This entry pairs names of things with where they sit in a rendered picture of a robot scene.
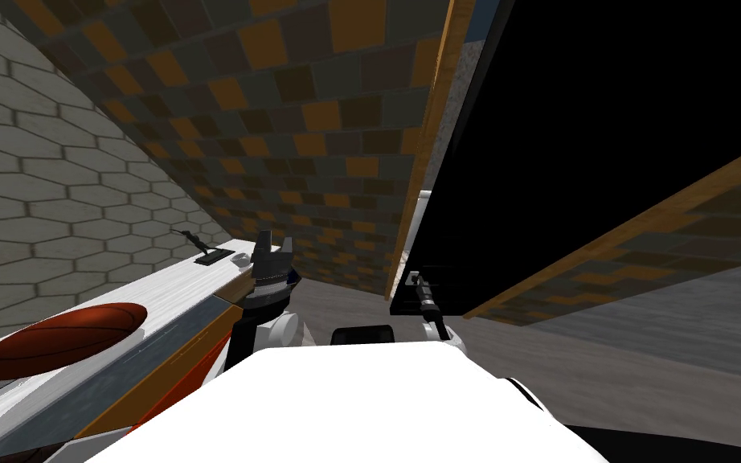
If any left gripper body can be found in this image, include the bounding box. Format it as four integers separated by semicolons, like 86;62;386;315
251;248;296;281

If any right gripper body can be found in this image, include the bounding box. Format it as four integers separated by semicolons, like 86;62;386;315
407;271;443;322

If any white desk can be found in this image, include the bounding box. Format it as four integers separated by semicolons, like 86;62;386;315
0;237;296;463

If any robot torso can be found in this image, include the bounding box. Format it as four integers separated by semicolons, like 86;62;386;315
84;324;611;463

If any black door leaf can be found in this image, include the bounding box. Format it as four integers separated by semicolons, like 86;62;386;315
388;0;741;318

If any brown oval ball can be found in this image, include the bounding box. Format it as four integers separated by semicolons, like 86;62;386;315
0;301;149;382

